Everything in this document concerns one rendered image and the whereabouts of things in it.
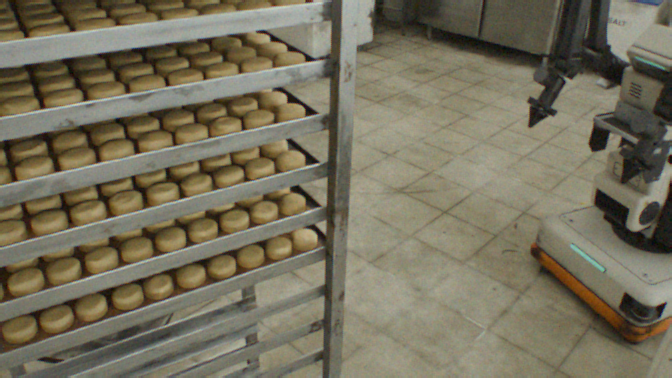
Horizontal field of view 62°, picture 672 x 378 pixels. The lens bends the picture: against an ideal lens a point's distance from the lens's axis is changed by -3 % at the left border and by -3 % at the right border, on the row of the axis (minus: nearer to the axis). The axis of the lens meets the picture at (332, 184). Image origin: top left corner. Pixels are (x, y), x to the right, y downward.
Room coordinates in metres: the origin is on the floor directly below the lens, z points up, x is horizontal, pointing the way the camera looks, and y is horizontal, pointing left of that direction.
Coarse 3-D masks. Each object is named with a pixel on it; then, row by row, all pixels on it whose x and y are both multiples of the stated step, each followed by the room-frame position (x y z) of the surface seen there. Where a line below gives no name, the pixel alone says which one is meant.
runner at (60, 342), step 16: (304, 256) 0.84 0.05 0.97; (320, 256) 0.86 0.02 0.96; (256, 272) 0.79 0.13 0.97; (272, 272) 0.80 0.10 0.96; (288, 272) 0.82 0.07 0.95; (208, 288) 0.74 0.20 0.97; (224, 288) 0.76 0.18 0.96; (240, 288) 0.77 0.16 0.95; (160, 304) 0.70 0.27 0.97; (176, 304) 0.71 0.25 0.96; (192, 304) 0.72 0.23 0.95; (112, 320) 0.65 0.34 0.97; (128, 320) 0.67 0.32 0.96; (144, 320) 0.68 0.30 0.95; (64, 336) 0.62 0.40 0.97; (80, 336) 0.63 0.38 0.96; (96, 336) 0.64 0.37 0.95; (16, 352) 0.58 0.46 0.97; (32, 352) 0.59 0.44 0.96; (48, 352) 0.60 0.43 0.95; (0, 368) 0.56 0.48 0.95
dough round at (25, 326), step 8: (8, 320) 0.64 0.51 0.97; (16, 320) 0.64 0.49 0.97; (24, 320) 0.64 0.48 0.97; (32, 320) 0.65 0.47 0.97; (8, 328) 0.63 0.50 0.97; (16, 328) 0.63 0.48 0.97; (24, 328) 0.63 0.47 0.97; (32, 328) 0.63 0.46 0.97; (8, 336) 0.61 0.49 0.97; (16, 336) 0.61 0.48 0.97; (24, 336) 0.62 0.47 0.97; (32, 336) 0.63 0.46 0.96
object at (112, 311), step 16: (176, 272) 0.80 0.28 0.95; (240, 272) 0.81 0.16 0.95; (112, 288) 0.75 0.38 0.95; (176, 288) 0.76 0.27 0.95; (192, 288) 0.76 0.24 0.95; (112, 304) 0.71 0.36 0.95; (144, 304) 0.72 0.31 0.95; (80, 320) 0.67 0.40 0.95; (96, 320) 0.67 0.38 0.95; (48, 336) 0.63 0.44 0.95
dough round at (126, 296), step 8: (120, 288) 0.73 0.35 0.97; (128, 288) 0.73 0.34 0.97; (136, 288) 0.73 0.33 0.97; (112, 296) 0.71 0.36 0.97; (120, 296) 0.71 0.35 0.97; (128, 296) 0.71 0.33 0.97; (136, 296) 0.71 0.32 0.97; (120, 304) 0.70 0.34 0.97; (128, 304) 0.70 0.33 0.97; (136, 304) 0.71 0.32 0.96
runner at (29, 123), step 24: (264, 72) 0.80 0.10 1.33; (288, 72) 0.82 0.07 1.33; (312, 72) 0.85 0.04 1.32; (120, 96) 0.69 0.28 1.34; (144, 96) 0.71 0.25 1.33; (168, 96) 0.73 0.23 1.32; (192, 96) 0.74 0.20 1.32; (216, 96) 0.76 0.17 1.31; (0, 120) 0.61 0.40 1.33; (24, 120) 0.63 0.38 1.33; (48, 120) 0.64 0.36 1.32; (72, 120) 0.66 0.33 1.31; (96, 120) 0.67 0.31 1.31
